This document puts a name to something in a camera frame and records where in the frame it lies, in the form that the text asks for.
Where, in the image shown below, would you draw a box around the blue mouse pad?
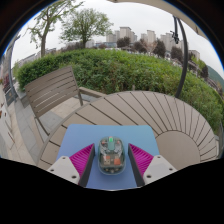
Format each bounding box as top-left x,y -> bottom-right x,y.
55,123 -> 161,191

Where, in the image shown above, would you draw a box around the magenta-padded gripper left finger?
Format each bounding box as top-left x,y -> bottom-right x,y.
46,143 -> 96,188

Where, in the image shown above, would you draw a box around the leafy green tree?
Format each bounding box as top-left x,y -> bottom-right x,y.
59,8 -> 114,50

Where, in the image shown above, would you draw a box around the slatted wooden chair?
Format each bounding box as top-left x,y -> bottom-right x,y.
23,65 -> 84,136

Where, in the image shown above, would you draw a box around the green hedge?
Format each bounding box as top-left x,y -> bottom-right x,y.
14,48 -> 224,132

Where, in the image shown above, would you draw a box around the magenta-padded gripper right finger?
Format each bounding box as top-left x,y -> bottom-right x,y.
127,143 -> 178,188

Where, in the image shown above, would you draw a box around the distant high-rise buildings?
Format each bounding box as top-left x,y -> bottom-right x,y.
104,26 -> 202,62

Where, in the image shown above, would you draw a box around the beige patio umbrella with pole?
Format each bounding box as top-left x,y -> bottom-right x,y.
106,0 -> 208,100

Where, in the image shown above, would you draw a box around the transparent green computer mouse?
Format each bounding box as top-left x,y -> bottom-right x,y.
97,135 -> 127,176

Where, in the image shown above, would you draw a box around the thin sparse tree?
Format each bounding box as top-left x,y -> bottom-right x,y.
28,0 -> 84,59

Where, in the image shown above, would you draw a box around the green hill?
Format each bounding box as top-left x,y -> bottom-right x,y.
208,64 -> 224,90

